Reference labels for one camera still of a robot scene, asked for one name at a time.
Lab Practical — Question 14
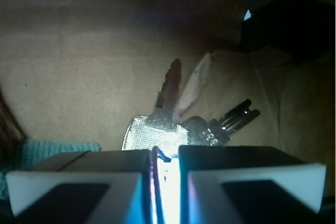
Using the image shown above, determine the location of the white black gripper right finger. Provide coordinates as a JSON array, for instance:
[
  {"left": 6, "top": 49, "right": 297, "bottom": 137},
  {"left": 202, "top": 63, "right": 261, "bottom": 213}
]
[{"left": 178, "top": 146, "right": 327, "bottom": 223}]

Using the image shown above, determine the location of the teal microfiber cloth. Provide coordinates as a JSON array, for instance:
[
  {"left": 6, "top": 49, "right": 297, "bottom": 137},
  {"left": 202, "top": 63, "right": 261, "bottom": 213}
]
[{"left": 1, "top": 140, "right": 100, "bottom": 200}]

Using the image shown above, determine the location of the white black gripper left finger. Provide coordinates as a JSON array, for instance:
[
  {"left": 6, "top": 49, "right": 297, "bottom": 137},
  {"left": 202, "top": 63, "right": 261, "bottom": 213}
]
[{"left": 6, "top": 150, "right": 152, "bottom": 223}]

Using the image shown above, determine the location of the brown paper bag bin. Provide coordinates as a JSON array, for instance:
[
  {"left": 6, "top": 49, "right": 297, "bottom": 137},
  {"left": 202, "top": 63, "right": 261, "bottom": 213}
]
[{"left": 1, "top": 0, "right": 335, "bottom": 196}]

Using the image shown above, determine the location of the silver key bunch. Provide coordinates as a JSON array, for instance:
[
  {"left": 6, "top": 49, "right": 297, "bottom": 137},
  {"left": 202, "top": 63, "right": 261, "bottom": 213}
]
[{"left": 122, "top": 59, "right": 260, "bottom": 158}]

